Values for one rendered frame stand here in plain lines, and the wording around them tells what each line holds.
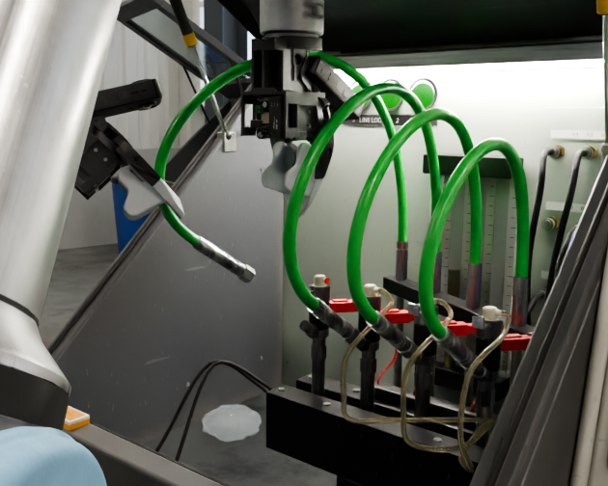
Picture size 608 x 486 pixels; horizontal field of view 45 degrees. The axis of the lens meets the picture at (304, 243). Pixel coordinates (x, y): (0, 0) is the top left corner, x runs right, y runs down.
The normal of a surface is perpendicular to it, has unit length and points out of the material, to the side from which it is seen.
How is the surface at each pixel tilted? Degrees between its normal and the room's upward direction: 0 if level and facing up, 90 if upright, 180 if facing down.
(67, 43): 80
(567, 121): 90
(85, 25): 85
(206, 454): 0
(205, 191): 90
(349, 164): 90
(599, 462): 76
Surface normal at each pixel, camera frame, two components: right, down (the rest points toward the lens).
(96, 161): 0.25, -0.06
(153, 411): 0.77, 0.11
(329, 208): -0.64, 0.12
